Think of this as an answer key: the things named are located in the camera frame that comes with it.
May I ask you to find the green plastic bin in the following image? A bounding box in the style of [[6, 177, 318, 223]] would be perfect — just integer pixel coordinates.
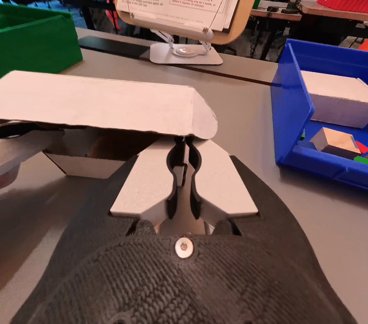
[[0, 3, 84, 78]]

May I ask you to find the wooden cube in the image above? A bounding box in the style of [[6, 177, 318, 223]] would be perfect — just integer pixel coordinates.
[[309, 127, 362, 159]]

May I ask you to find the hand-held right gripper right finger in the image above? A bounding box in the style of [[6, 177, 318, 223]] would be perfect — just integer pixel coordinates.
[[185, 137, 259, 227]]

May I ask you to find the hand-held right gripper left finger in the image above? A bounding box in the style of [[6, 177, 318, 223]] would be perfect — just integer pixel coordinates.
[[109, 137, 186, 227]]

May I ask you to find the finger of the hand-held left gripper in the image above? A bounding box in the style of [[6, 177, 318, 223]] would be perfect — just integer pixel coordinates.
[[0, 129, 65, 170]]

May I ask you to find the blue plastic bin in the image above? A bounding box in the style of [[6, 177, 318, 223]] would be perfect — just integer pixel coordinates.
[[270, 39, 368, 190]]

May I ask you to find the white cardboard mailer box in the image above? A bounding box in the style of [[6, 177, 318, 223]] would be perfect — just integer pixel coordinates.
[[300, 70, 368, 129], [0, 70, 218, 180]]

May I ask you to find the grey desk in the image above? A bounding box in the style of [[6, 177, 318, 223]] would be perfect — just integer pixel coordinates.
[[0, 48, 368, 324], [76, 28, 279, 84]]

